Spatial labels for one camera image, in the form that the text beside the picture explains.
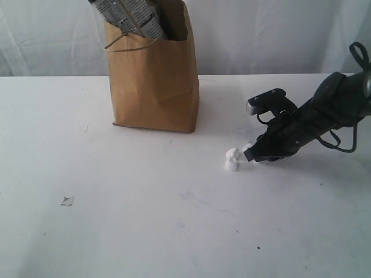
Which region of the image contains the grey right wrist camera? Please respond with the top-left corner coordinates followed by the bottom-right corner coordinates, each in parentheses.
top-left (246, 88), bottom-right (298, 117)

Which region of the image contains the dark blue biscuit package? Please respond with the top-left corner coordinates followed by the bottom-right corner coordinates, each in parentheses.
top-left (89, 0), bottom-right (168, 40)

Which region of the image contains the brown paper bag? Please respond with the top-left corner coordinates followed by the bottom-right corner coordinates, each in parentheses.
top-left (104, 1), bottom-right (199, 133)

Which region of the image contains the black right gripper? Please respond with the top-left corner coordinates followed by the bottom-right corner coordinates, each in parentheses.
top-left (243, 111), bottom-right (311, 164)

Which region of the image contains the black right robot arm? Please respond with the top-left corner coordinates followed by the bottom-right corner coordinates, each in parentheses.
top-left (243, 71), bottom-right (370, 162)

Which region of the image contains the torn paper scrap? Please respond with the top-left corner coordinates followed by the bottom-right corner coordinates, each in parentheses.
top-left (60, 196), bottom-right (74, 207)

